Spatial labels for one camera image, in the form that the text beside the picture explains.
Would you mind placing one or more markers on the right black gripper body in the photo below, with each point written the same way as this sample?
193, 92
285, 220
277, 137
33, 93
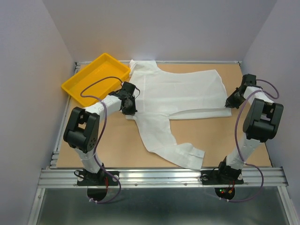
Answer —
237, 88

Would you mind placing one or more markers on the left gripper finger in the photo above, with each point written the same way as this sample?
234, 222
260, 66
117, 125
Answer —
127, 111
133, 107

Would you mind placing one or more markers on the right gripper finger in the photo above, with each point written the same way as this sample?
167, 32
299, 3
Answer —
227, 103
236, 103

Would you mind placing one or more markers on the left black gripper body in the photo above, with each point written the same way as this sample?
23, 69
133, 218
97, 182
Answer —
129, 98

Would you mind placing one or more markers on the white long sleeve shirt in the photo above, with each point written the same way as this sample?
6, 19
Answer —
165, 96

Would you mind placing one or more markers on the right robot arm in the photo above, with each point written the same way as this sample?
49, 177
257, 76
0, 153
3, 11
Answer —
261, 124

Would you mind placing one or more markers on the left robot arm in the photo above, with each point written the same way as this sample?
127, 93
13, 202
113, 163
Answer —
82, 130

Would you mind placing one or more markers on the yellow plastic tray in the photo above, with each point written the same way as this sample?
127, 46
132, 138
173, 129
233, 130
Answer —
103, 66

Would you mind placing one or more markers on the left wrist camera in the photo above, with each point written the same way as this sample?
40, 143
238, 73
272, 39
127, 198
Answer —
128, 87

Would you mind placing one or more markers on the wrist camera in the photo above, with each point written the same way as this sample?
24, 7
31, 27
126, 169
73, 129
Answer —
248, 80
128, 87

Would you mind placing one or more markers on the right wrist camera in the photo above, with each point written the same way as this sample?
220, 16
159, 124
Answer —
248, 80

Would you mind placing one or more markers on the aluminium back rail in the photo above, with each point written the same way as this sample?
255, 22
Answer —
178, 62

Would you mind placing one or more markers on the aluminium rail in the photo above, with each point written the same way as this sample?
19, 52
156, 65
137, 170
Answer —
178, 62
57, 145
152, 178

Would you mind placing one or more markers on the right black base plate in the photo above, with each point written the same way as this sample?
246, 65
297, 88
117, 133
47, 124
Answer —
211, 177

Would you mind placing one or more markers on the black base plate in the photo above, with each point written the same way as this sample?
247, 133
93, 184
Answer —
211, 177
85, 178

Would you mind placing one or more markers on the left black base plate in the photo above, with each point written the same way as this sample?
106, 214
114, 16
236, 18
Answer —
85, 178

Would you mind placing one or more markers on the aluminium front rail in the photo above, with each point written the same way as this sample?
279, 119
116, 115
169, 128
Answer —
152, 178

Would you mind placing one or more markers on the aluminium left side rail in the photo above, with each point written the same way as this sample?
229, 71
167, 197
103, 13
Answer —
57, 145

